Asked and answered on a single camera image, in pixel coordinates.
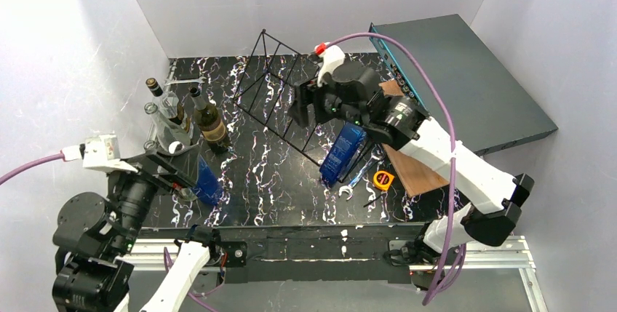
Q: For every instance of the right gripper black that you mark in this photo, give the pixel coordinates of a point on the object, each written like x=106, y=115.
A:
x=308, y=105

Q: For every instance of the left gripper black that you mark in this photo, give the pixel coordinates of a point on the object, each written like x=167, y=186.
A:
x=170, y=170

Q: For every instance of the blue square bottle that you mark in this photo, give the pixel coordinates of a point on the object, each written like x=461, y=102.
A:
x=339, y=158
x=208, y=189

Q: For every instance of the green wine bottle tan label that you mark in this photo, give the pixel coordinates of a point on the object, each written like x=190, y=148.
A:
x=210, y=122

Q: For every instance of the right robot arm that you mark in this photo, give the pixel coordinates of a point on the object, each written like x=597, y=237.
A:
x=352, y=93

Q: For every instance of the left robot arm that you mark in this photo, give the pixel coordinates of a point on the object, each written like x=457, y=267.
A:
x=94, y=232

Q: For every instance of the short clear glass bottle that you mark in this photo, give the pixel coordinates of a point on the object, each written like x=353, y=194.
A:
x=185, y=194

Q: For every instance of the tall clear glass bottle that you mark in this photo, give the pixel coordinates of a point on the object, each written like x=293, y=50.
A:
x=167, y=132

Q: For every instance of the dark-capped clear bottle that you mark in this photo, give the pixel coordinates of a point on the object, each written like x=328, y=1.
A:
x=169, y=104

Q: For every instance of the small wrench at back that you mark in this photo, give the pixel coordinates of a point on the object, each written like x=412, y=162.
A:
x=198, y=80

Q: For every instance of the silver combination wrench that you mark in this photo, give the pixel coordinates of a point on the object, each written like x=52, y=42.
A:
x=348, y=189

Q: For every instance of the yellow tape measure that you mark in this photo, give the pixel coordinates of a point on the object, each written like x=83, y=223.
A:
x=382, y=180

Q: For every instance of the small black pen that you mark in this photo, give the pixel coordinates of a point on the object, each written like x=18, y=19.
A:
x=376, y=199

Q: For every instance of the brown wooden board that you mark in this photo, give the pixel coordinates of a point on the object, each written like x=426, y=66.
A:
x=415, y=177

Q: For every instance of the black wire wine rack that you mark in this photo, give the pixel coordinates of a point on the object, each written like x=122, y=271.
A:
x=266, y=89

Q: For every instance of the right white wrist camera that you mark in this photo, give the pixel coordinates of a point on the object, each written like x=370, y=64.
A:
x=331, y=57

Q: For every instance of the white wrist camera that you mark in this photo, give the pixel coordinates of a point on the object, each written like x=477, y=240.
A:
x=331, y=57
x=99, y=153

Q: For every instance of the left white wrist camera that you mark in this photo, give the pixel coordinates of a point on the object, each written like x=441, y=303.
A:
x=99, y=153

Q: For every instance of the blue-faced network switch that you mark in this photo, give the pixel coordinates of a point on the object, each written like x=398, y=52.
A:
x=490, y=109

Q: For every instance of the aluminium frame rail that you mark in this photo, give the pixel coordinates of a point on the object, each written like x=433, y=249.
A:
x=377, y=252

